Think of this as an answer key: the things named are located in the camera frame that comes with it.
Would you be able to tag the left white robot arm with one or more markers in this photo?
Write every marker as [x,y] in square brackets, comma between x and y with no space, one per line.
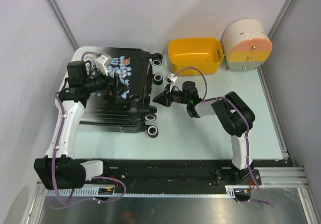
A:
[71,106]

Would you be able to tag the space print kids suitcase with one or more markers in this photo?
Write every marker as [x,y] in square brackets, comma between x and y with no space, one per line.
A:
[132,110]

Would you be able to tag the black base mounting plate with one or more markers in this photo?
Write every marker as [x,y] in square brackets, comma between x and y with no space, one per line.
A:
[129,171]

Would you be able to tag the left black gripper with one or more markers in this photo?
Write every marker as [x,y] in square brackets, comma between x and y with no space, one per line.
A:
[119,86]

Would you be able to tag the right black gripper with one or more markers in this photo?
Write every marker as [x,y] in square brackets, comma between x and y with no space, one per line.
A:
[164,98]

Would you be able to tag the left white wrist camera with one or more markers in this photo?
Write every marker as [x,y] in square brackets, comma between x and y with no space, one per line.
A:
[102,62]

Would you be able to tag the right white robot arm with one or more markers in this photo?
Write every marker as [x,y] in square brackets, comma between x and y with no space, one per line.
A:
[235,116]

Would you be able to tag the white slotted cable duct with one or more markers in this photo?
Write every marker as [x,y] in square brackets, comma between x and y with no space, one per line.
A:
[157,188]

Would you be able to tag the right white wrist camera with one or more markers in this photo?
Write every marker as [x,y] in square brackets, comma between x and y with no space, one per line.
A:
[171,79]

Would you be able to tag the round pastel drawer box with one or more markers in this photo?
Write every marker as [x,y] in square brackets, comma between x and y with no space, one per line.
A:
[246,45]

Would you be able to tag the aluminium frame rail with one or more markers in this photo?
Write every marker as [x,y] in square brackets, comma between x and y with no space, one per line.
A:
[281,176]

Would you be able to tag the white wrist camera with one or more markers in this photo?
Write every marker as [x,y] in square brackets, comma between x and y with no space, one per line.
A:
[171,79]
[102,62]

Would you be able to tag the yellow plastic basket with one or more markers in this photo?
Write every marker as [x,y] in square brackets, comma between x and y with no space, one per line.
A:
[193,56]

